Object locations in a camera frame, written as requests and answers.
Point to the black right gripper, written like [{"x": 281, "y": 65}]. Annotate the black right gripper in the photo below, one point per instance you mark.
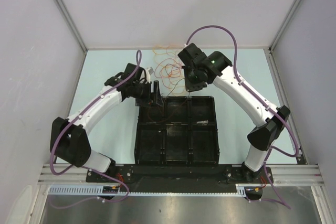
[{"x": 190, "y": 87}]

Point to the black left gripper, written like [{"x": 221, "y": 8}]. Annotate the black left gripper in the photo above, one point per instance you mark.
[{"x": 154, "y": 99}]

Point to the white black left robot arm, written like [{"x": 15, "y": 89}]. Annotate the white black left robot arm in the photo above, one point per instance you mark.
[{"x": 69, "y": 137}]

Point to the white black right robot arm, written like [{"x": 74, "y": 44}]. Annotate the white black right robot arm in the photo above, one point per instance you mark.
[{"x": 266, "y": 116}]

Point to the black six-compartment bin tray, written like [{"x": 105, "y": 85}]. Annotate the black six-compartment bin tray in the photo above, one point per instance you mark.
[{"x": 181, "y": 132}]

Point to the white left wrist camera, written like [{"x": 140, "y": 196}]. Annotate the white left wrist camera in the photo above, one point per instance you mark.
[{"x": 148, "y": 72}]

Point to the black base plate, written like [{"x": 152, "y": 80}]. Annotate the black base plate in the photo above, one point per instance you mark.
[{"x": 181, "y": 176}]

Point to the white slotted cable duct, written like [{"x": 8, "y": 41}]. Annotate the white slotted cable duct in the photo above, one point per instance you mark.
[{"x": 149, "y": 190}]

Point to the aluminium frame rail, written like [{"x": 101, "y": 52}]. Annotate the aluminium frame rail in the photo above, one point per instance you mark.
[{"x": 283, "y": 175}]

